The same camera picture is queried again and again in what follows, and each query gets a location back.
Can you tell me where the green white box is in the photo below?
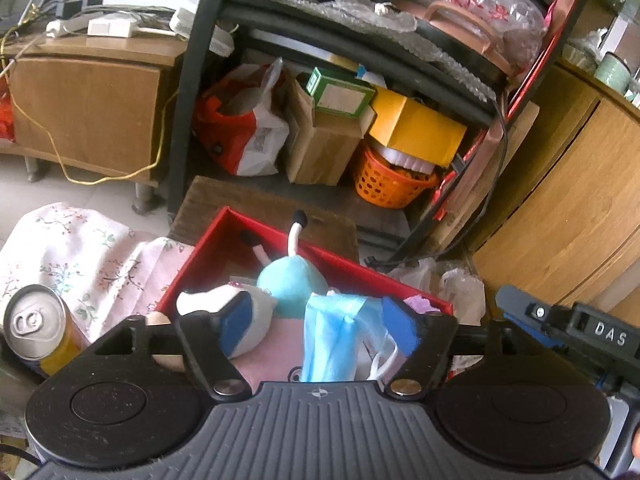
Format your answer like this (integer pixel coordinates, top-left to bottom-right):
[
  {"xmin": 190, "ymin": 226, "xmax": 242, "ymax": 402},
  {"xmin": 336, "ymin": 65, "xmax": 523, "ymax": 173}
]
[{"xmin": 305, "ymin": 67, "xmax": 376, "ymax": 118}]

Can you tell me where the black metal shelf rack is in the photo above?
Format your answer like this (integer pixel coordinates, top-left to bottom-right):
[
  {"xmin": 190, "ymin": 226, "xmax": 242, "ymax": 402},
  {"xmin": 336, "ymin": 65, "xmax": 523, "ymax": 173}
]
[{"xmin": 167, "ymin": 0, "xmax": 601, "ymax": 266}]

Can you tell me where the bubble wrap sheet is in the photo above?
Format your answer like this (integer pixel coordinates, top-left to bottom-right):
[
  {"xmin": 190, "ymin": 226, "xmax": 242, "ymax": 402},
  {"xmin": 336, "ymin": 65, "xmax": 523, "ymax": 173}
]
[{"xmin": 271, "ymin": 0, "xmax": 497, "ymax": 103}]

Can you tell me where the red white plastic bag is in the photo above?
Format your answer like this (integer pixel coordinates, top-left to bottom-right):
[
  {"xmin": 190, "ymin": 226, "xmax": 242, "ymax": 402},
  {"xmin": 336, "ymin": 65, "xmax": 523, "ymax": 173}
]
[{"xmin": 192, "ymin": 58, "xmax": 290, "ymax": 177}]

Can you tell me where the mint green cup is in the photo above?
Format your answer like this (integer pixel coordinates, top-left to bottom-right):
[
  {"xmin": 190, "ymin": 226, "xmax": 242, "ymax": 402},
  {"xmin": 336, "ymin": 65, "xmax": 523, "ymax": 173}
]
[{"xmin": 594, "ymin": 52, "xmax": 632, "ymax": 96}]

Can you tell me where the yellow cable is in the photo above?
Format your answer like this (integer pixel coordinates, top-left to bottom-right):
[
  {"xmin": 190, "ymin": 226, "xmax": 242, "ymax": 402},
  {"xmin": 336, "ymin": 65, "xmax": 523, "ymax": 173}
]
[{"xmin": 0, "ymin": 4, "xmax": 181, "ymax": 188}]

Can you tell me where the wooden tv stand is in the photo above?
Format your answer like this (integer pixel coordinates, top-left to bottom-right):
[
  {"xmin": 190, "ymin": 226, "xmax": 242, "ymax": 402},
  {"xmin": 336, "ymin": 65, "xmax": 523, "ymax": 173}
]
[{"xmin": 1, "ymin": 35, "xmax": 186, "ymax": 214}]

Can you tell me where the white power strip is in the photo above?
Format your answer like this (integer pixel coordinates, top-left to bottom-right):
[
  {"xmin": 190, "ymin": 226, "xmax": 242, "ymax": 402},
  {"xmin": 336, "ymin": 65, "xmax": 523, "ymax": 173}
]
[{"xmin": 46, "ymin": 12, "xmax": 140, "ymax": 38}]

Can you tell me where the yellow cardboard box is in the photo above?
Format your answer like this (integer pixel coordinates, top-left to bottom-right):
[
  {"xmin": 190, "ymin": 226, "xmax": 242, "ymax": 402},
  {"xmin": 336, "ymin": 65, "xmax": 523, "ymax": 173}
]
[{"xmin": 369, "ymin": 87, "xmax": 466, "ymax": 167}]

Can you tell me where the yellow blue drink can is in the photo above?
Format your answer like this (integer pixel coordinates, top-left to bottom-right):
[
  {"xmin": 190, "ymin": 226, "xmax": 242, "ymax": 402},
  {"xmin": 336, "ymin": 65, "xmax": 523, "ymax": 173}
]
[{"xmin": 3, "ymin": 284, "xmax": 89, "ymax": 377}]

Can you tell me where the pink patterned plastic bag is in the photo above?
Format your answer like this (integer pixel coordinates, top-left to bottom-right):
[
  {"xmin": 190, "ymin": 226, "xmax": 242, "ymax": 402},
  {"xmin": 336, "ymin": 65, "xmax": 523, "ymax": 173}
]
[{"xmin": 442, "ymin": 0, "xmax": 548, "ymax": 70}]

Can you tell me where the blue face mask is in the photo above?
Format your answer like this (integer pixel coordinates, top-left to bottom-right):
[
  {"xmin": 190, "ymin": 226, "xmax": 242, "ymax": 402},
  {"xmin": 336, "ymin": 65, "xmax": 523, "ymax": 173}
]
[{"xmin": 299, "ymin": 292, "xmax": 406, "ymax": 384}]

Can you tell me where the red cardboard box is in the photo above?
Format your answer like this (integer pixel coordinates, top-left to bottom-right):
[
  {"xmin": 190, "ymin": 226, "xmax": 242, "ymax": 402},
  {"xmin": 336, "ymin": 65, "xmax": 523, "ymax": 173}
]
[{"xmin": 156, "ymin": 207, "xmax": 452, "ymax": 318}]

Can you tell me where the dark wooden board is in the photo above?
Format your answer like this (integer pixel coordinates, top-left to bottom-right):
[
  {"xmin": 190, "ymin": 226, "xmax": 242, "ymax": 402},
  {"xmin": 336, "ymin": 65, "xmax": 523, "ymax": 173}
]
[{"xmin": 169, "ymin": 176, "xmax": 359, "ymax": 262}]

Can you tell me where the wooden cabinet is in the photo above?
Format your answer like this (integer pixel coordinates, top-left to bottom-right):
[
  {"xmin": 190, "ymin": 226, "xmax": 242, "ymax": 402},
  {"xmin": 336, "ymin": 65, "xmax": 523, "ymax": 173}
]
[{"xmin": 468, "ymin": 61, "xmax": 639, "ymax": 315}]

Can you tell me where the pink pig plush toy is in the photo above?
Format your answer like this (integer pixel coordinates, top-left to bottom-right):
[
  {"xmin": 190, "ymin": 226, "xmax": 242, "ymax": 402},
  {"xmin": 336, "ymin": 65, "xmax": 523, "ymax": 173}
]
[{"xmin": 177, "ymin": 211, "xmax": 307, "ymax": 388}]

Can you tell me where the brown cardboard box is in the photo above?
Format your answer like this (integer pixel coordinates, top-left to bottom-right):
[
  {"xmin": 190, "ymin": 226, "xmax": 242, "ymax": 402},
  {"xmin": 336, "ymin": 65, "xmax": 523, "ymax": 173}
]
[{"xmin": 283, "ymin": 73, "xmax": 376, "ymax": 186}]

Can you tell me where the orange plastic basket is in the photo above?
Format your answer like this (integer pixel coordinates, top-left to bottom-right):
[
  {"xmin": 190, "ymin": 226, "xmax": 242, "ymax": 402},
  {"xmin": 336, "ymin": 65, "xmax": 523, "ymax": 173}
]
[{"xmin": 350, "ymin": 141, "xmax": 439, "ymax": 209}]

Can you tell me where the lilac cloth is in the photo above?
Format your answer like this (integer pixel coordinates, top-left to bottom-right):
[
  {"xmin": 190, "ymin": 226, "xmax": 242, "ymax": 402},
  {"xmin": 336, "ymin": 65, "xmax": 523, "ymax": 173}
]
[{"xmin": 404, "ymin": 295, "xmax": 439, "ymax": 315}]

